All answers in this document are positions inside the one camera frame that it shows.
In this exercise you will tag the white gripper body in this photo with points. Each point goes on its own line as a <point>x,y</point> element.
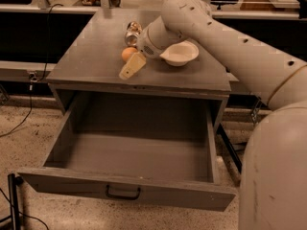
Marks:
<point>146,46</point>

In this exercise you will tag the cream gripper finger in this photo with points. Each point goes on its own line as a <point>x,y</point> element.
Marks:
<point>132,66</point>

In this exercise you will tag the orange fruit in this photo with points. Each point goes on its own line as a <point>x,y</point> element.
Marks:
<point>127,53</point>

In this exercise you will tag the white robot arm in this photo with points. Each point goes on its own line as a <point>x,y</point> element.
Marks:
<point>273,190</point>

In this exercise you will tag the open grey top drawer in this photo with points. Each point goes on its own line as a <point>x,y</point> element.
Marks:
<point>163,145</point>

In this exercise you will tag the metal can lying down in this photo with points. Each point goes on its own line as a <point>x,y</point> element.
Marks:
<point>133,31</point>

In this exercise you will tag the white bowl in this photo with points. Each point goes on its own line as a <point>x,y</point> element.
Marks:
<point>180,54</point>

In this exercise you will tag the grey cabinet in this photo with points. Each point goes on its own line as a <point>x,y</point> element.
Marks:
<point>94,60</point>

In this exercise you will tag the black floor stand right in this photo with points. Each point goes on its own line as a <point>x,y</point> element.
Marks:
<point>232,152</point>

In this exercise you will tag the black stand bottom left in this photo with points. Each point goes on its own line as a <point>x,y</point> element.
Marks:
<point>12,214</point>

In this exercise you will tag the grey horizontal rail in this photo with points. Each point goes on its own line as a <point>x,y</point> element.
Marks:
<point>24,71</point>

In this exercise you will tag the black drawer handle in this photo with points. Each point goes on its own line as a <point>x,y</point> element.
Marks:
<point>122,194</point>

